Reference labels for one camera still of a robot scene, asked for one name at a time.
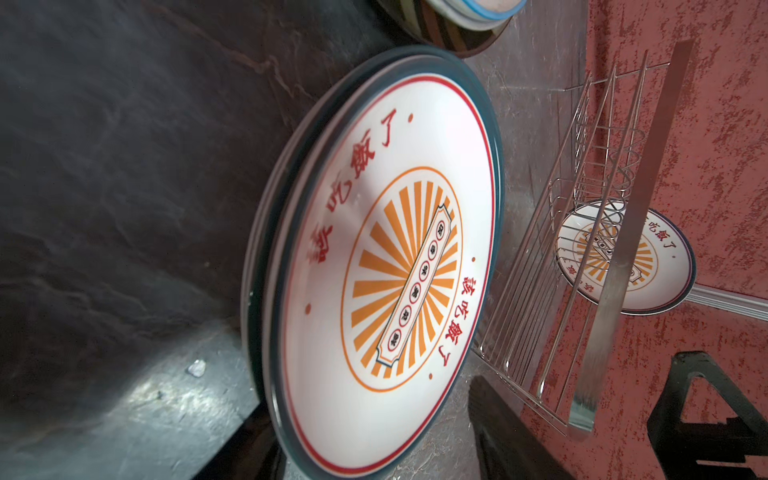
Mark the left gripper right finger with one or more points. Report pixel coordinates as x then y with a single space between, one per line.
505 448

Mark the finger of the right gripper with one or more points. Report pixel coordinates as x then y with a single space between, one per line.
703 426

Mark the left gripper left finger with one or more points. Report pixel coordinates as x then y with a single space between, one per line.
252 452

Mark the brown patterned plate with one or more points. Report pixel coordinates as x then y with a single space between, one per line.
277 191

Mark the white watermelon pattern plate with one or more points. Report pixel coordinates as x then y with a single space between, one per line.
489 9

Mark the dark striped rim cream plate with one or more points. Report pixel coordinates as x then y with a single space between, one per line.
438 28

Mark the wire dish rack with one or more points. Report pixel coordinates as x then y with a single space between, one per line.
546 341

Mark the right aluminium corner post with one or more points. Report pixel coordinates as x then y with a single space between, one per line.
736 303

